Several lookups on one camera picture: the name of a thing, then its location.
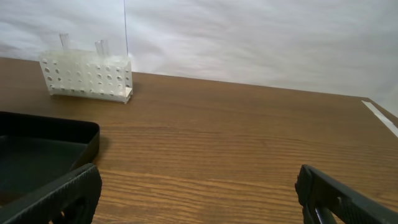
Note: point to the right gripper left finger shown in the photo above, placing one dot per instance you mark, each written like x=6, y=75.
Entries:
x=56, y=202

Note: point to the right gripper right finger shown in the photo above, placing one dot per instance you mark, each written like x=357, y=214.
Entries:
x=351, y=205

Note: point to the black tray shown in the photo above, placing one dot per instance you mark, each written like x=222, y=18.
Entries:
x=31, y=149

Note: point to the white test tube rack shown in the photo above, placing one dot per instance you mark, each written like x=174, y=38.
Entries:
x=77, y=77

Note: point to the clear test tube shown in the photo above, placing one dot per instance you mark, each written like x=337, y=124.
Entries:
x=64, y=42
x=102, y=48

